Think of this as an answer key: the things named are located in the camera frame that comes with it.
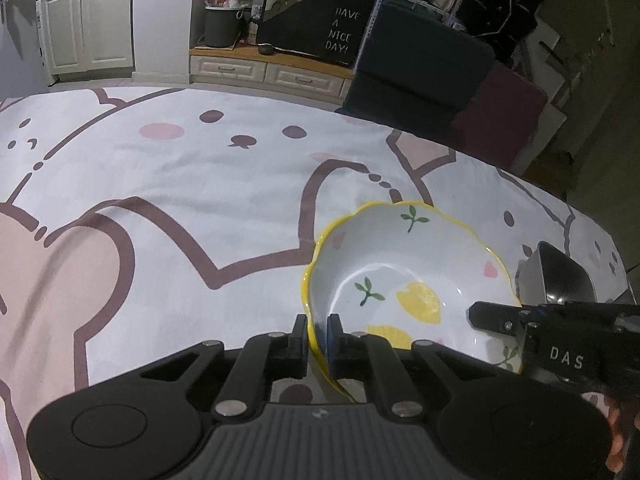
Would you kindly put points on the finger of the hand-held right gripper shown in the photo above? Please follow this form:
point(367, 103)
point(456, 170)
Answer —
point(495, 317)

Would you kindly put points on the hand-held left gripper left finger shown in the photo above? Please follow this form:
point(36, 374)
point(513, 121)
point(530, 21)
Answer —
point(302, 355)

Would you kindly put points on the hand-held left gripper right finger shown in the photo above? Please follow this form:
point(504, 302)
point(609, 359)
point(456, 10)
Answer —
point(332, 345)

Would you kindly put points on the metal scoop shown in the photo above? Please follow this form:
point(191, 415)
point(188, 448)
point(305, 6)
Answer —
point(550, 270)

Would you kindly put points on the floral bowl yellow rim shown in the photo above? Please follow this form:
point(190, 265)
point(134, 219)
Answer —
point(400, 250)

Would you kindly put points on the person's right hand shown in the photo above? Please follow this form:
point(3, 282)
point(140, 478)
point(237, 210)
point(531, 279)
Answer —
point(620, 435)

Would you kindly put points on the bear printed tablecloth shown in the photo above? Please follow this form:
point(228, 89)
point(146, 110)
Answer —
point(200, 185)

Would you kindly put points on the maroon chair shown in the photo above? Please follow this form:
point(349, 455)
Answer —
point(500, 110)

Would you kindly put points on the dark blue chair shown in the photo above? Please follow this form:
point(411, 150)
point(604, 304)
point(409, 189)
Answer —
point(415, 75)

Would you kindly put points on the low wooden-top drawer cabinet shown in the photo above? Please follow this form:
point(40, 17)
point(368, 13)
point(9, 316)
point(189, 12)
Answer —
point(225, 67)

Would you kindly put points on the small black mouse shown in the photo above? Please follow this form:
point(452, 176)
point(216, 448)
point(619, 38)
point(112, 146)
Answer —
point(266, 49)

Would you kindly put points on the black jacket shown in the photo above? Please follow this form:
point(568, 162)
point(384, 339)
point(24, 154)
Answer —
point(500, 0)

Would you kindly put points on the white slotted metal rack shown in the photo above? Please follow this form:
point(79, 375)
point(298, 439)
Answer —
point(370, 25)

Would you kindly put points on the grey bucket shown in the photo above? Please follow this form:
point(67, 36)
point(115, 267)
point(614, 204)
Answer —
point(222, 25)

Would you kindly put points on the white kitchen base cabinets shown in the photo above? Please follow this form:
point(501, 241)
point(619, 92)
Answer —
point(90, 25)

